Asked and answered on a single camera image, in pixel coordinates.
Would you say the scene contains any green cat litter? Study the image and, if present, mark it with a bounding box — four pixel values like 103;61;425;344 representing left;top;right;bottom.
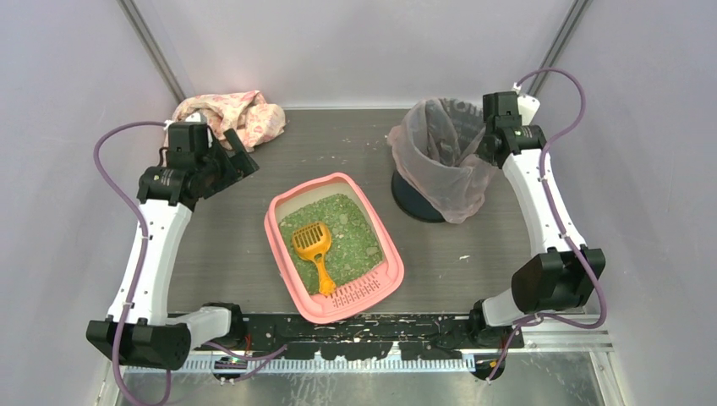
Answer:
279;194;383;295

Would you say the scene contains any pink floral cloth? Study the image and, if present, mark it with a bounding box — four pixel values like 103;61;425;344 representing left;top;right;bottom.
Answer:
172;90;287;152

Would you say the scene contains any pink plastic trash bag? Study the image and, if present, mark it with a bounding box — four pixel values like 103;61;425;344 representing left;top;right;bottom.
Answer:
387;97;497;224

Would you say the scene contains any orange litter scoop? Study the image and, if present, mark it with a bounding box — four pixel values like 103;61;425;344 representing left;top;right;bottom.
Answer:
291;222;337;296

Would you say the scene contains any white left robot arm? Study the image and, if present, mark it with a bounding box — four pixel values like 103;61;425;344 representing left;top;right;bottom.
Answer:
85;121;259;370

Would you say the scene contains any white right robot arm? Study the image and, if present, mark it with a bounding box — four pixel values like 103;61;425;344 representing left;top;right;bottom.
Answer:
470;91;605;337

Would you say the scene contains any aluminium front rail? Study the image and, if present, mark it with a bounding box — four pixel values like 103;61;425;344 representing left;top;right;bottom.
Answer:
99;314;625;405

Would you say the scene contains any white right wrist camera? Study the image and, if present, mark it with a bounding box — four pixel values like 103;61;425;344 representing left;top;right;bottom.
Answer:
512;82;541;126

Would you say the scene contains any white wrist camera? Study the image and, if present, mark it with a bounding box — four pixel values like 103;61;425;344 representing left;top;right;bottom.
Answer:
183;112;206;123
512;82;541;126

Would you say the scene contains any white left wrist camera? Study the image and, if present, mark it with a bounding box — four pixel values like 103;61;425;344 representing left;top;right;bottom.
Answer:
183;112;206;123

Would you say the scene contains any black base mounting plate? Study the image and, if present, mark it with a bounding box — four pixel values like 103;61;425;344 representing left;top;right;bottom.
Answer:
213;310;512;361

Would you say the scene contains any pink litter box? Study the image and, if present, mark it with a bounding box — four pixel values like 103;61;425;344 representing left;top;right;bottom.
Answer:
264;173;404;324

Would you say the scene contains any dark round trash bin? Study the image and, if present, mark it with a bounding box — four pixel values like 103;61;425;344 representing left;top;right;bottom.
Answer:
391;170;446;223

